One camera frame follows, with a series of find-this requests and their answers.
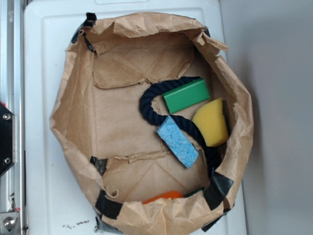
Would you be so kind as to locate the orange toy carrot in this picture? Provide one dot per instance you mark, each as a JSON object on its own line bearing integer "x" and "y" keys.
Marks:
{"x": 170, "y": 195}

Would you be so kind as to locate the light blue sponge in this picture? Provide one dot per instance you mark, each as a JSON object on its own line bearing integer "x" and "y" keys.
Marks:
{"x": 178, "y": 143}

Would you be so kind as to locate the green rectangular block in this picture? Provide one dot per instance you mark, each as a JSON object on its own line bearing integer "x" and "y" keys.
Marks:
{"x": 186, "y": 95}

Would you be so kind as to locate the yellow sponge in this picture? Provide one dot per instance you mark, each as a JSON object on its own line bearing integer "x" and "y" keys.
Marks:
{"x": 211, "y": 123}

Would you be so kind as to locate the brown paper bag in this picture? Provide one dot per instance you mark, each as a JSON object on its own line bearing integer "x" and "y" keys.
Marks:
{"x": 106, "y": 124}

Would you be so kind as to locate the black mounting bracket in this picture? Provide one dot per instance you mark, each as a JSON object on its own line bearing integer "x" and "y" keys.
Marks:
{"x": 7, "y": 139}

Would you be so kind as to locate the metal frame rail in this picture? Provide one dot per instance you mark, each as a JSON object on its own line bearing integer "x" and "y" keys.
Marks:
{"x": 13, "y": 217}

